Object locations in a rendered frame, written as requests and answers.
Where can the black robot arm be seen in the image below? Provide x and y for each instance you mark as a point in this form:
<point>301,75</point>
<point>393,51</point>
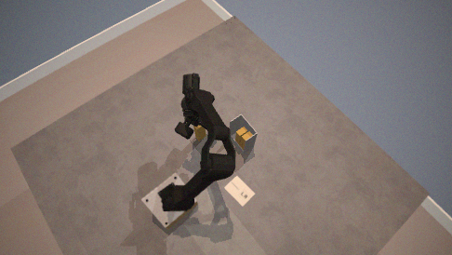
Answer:
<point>214,167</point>

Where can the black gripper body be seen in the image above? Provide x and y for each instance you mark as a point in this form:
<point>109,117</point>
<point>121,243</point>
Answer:
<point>184,130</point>

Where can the grey open bin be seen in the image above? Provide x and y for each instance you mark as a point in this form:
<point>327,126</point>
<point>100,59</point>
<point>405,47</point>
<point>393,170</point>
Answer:
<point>237,123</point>

